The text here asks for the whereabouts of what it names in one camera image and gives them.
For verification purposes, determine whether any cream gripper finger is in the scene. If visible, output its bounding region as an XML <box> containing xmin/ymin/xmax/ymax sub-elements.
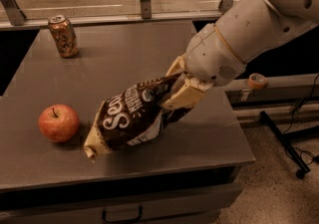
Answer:
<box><xmin>165</xmin><ymin>56</ymin><xmax>185</xmax><ymax>77</ymax></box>
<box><xmin>159</xmin><ymin>78</ymin><xmax>206</xmax><ymax>111</ymax></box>

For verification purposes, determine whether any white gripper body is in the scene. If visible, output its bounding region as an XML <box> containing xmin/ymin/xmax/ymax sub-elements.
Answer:
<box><xmin>184</xmin><ymin>24</ymin><xmax>246</xmax><ymax>87</ymax></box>

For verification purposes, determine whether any brown chip bag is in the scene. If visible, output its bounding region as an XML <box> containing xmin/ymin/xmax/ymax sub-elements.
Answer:
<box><xmin>84</xmin><ymin>74</ymin><xmax>189</xmax><ymax>161</ymax></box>

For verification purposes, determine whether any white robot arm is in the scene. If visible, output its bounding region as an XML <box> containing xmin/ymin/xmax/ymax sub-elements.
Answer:
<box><xmin>159</xmin><ymin>0</ymin><xmax>319</xmax><ymax>110</ymax></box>

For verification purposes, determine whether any red apple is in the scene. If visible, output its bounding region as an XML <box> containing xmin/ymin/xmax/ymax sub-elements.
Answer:
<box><xmin>38</xmin><ymin>105</ymin><xmax>80</xmax><ymax>143</ymax></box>

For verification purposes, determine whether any orange tape roll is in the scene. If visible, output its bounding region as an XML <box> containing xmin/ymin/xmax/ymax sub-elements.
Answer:
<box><xmin>247</xmin><ymin>73</ymin><xmax>267</xmax><ymax>90</ymax></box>

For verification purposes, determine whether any grey cabinet drawer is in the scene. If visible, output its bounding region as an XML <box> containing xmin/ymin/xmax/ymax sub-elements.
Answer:
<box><xmin>0</xmin><ymin>183</ymin><xmax>242</xmax><ymax>224</ymax></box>

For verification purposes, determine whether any orange soda can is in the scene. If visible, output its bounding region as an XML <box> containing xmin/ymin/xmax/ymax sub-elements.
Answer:
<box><xmin>48</xmin><ymin>15</ymin><xmax>79</xmax><ymax>58</ymax></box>

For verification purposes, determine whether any black stand leg with caster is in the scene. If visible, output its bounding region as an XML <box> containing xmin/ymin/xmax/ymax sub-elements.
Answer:
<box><xmin>260</xmin><ymin>111</ymin><xmax>310</xmax><ymax>179</ymax></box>

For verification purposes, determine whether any black drawer handle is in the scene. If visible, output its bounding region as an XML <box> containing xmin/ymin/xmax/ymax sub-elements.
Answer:
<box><xmin>101</xmin><ymin>206</ymin><xmax>143</xmax><ymax>224</ymax></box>

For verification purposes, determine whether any black cable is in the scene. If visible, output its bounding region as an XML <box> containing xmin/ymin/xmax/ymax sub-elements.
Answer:
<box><xmin>282</xmin><ymin>73</ymin><xmax>319</xmax><ymax>166</ymax></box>

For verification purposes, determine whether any left metal railing post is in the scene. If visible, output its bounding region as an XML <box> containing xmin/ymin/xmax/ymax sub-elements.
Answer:
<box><xmin>0</xmin><ymin>0</ymin><xmax>26</xmax><ymax>26</ymax></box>

